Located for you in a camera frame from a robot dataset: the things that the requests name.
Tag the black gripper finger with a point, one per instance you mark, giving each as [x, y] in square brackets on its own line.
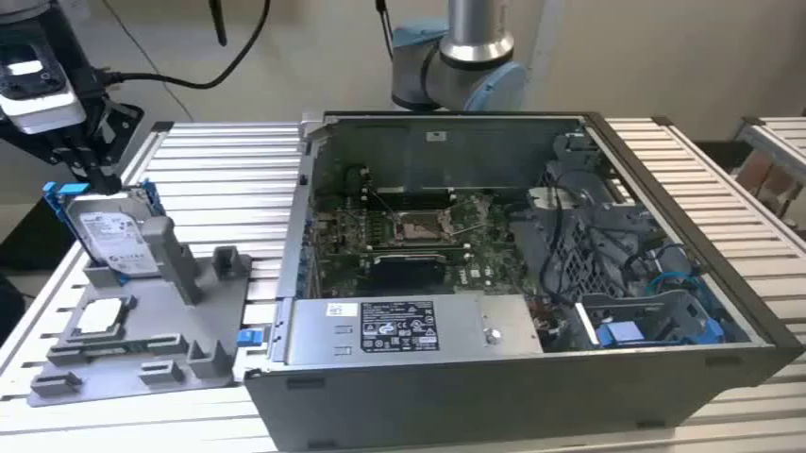
[125, 127]
[72, 153]

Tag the hard disk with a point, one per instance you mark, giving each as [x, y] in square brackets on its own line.
[116, 231]

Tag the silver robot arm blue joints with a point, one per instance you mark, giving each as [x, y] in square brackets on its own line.
[477, 28]

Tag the grey disk bay cage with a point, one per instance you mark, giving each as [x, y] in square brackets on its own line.
[566, 245]

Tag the silver CPU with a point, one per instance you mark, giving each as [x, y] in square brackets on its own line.
[100, 315]

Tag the grey parts rack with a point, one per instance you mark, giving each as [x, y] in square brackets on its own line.
[183, 321]

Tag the dark RAM stick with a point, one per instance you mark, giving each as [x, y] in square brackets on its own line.
[125, 346]

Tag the blue case latch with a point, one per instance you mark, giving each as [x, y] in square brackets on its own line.
[249, 339]

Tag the CPU socket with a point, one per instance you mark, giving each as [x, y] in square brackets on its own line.
[417, 229]

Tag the RAM slot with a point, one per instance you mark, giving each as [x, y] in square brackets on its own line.
[415, 246]

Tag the silver power supply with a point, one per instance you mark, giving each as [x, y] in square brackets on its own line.
[315, 340]

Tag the green motherboard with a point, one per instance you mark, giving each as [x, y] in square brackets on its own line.
[497, 264]

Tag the black open PC case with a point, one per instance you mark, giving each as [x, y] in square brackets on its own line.
[440, 406]

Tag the brown boards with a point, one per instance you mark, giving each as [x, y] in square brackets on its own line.
[764, 181]

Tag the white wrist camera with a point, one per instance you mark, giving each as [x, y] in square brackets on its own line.
[44, 112]

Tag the blue plastic bracket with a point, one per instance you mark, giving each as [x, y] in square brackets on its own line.
[619, 332]

